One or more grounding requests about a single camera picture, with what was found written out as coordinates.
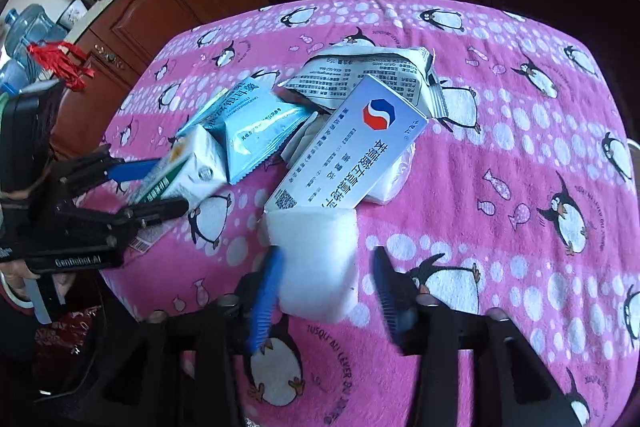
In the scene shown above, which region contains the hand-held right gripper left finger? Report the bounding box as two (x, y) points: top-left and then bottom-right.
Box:
(95, 244), (287, 427)

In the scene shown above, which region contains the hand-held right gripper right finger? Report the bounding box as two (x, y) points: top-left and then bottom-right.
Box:
(371, 246), (583, 427)

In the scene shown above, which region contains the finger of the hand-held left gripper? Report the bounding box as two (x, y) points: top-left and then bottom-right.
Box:
(55, 147), (166, 199)
(60, 197), (190, 249)

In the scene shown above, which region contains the white green milk carton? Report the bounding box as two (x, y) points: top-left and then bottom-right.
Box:
(137, 124), (231, 203)

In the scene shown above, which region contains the white foam block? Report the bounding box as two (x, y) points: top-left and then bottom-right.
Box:
(260, 206), (361, 323)

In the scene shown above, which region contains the white barcode packet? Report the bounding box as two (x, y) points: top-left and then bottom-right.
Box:
(129, 227), (173, 255)

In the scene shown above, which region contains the red patterned cloth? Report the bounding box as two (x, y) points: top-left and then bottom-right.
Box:
(35, 304), (103, 353)

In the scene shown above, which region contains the crumpled white tissue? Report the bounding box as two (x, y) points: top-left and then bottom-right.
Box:
(280, 112), (416, 205)

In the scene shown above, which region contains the light blue packet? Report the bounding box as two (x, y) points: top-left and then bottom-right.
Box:
(175, 77), (313, 185)

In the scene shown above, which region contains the red tassel decoration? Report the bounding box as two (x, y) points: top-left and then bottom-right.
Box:
(26, 41), (96, 92)

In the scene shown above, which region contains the blue water jug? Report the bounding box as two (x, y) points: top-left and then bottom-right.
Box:
(0, 57), (31, 95)
(2, 3), (68, 58)

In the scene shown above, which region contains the white medicine box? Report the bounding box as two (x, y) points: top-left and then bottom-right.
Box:
(264, 74), (430, 213)

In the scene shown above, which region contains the white flower print jar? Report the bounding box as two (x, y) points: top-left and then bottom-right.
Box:
(56, 0), (91, 28)

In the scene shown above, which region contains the pink penguin print tablecloth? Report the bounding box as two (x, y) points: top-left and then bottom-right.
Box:
(100, 0), (640, 427)

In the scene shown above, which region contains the white printed snack wrapper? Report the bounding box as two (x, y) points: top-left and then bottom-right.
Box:
(277, 44), (453, 118)

